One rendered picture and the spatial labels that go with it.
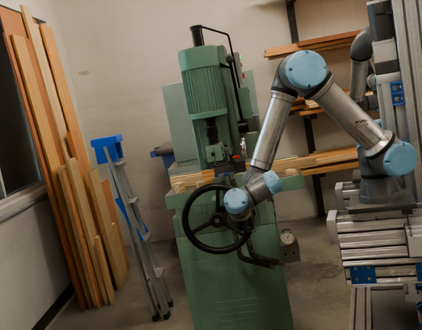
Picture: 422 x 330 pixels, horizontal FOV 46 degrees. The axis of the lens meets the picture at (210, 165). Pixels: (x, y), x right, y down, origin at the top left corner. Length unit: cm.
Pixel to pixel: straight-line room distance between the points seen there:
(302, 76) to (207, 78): 71
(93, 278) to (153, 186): 147
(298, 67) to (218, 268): 103
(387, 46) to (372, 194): 58
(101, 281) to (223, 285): 151
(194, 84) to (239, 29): 249
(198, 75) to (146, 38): 255
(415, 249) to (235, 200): 61
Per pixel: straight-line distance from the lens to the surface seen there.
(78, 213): 349
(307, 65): 155
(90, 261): 355
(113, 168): 296
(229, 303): 226
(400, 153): 166
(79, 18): 484
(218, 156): 220
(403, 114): 202
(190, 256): 220
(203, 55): 216
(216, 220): 193
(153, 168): 470
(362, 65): 237
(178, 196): 213
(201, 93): 215
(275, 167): 224
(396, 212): 183
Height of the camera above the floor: 129
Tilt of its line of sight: 8 degrees down
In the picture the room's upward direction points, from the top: 10 degrees counter-clockwise
